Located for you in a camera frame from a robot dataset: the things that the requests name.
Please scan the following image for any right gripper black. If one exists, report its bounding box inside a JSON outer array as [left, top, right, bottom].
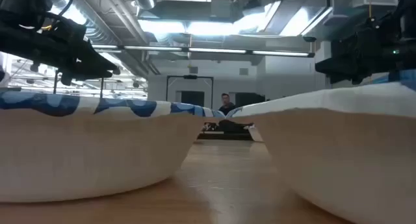
[[315, 12, 404, 86]]

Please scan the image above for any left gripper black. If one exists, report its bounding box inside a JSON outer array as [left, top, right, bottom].
[[32, 18, 122, 87]]

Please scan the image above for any blue patterned paper bowl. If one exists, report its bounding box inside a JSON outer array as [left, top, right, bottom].
[[227, 69, 416, 224], [0, 90, 215, 204]]

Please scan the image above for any person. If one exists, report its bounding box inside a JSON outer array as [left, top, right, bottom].
[[217, 92, 238, 116]]

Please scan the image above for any long ceiling tube lamp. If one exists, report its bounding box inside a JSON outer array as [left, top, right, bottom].
[[92, 44, 315, 58]]

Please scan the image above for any dark wall screen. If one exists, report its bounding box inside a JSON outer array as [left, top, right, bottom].
[[234, 92, 267, 108], [180, 90, 205, 108]]

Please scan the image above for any black door frame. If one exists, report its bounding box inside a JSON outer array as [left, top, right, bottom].
[[166, 75, 215, 110]]

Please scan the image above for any black metal table frame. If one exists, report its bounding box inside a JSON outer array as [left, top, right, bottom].
[[197, 131, 255, 142]]

